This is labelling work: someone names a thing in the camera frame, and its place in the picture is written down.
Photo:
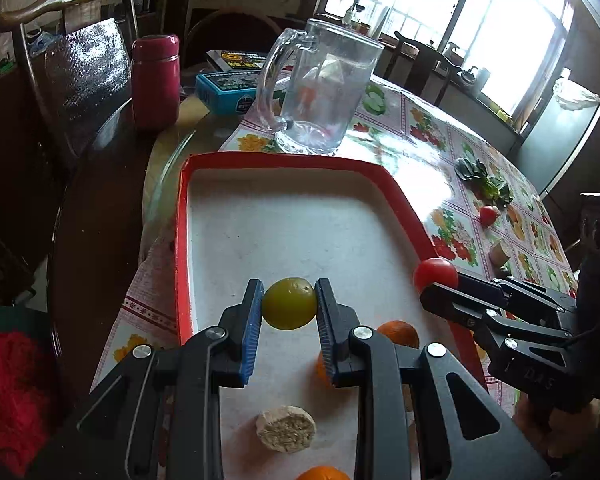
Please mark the dark red thermos bottle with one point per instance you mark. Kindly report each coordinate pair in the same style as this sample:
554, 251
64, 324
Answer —
155, 85

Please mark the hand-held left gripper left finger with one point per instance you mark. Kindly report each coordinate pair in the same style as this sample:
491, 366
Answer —
252, 330

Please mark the round back wooden chair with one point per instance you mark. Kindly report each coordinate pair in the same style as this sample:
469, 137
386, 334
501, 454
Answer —
230, 30

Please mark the green leafy vegetable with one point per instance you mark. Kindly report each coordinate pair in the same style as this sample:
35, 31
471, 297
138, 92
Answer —
485, 182

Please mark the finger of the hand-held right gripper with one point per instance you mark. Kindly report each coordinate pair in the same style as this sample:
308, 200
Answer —
445, 302
480, 287

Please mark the window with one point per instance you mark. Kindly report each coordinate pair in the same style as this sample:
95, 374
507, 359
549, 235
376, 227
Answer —
480, 10

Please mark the orange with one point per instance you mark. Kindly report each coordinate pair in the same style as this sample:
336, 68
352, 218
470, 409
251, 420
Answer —
321, 367
400, 332
324, 474

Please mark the grey refrigerator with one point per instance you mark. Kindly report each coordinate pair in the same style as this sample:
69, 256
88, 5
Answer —
560, 150

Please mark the metal frame chair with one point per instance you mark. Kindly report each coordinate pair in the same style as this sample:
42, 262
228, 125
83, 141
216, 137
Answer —
85, 75

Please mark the dark kettle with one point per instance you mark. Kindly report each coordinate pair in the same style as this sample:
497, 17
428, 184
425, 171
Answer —
469, 77

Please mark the clear glass mug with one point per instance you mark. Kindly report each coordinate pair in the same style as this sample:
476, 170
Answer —
325, 105

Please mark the corn cob piece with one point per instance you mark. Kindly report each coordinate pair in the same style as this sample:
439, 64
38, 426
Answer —
285, 427
500, 254

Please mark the red tray with white inside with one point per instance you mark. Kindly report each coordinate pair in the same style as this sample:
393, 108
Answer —
290, 230

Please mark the yellow black box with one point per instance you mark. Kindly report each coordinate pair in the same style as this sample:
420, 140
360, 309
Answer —
235, 60

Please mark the dark wooden chair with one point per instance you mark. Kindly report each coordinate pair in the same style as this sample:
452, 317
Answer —
420, 65

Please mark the red green knitted cloth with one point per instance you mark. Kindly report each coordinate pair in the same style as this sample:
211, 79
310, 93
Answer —
15, 385

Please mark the person's right hand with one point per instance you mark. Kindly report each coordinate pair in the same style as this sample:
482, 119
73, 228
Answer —
545, 430

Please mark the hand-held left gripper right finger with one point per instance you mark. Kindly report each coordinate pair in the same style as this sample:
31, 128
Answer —
325, 330

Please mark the blue cardboard box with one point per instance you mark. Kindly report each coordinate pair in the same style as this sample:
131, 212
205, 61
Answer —
225, 92

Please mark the white paper towel roll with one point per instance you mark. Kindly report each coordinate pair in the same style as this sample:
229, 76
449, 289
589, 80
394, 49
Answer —
482, 81

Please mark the red tomato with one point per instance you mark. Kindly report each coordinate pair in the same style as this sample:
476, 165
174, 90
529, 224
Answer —
432, 272
487, 215

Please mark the green lime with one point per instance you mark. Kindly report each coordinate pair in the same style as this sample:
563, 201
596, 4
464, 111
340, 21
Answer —
290, 305

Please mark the white plastic bag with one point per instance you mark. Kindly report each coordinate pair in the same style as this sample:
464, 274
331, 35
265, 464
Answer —
572, 92

